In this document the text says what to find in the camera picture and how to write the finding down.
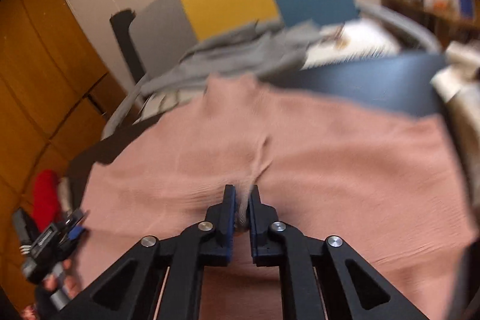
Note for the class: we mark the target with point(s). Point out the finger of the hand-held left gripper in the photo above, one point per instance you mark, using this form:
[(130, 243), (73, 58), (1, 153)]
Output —
[(77, 217), (76, 233)]

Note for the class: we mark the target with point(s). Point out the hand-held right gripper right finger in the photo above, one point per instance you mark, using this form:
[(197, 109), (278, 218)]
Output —
[(253, 222)]

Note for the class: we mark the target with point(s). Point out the grey cloth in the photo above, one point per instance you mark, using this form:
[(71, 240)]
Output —
[(232, 54)]

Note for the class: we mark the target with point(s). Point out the pink knitted sweater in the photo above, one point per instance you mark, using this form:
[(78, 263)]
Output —
[(318, 162)]

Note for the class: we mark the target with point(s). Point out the person's left hand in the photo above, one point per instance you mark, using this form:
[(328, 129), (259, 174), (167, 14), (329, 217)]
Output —
[(69, 269)]

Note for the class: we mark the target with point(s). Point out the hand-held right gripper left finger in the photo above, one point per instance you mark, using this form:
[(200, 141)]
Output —
[(229, 215)]

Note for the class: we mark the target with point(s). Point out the beige cloth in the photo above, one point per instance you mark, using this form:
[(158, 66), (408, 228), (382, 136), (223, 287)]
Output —
[(461, 98)]

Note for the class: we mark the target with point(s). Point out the wooden desk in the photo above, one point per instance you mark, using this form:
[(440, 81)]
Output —
[(442, 20)]

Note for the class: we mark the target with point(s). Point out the white printed cushion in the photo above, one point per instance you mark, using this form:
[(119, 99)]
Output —
[(360, 39)]

